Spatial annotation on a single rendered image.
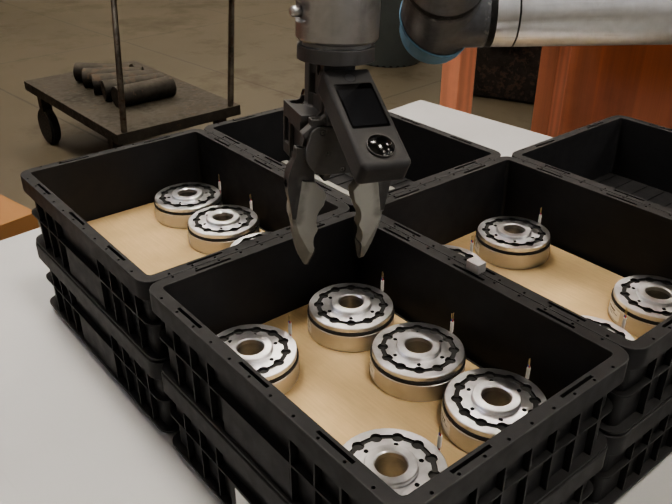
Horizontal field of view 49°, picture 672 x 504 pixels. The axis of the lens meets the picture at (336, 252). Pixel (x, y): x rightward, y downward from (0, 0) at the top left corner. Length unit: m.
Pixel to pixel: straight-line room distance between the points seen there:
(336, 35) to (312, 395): 0.37
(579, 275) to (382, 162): 0.50
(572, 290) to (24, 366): 0.76
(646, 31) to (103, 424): 0.77
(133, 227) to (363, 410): 0.53
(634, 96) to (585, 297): 2.73
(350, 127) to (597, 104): 3.21
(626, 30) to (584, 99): 3.03
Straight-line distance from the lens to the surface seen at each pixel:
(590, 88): 3.80
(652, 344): 0.76
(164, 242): 1.11
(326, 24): 0.65
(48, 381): 1.09
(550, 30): 0.78
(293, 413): 0.62
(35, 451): 0.99
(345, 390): 0.80
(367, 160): 0.60
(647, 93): 3.65
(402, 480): 0.66
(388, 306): 0.88
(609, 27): 0.80
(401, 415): 0.77
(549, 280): 1.03
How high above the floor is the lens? 1.34
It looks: 29 degrees down
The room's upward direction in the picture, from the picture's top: straight up
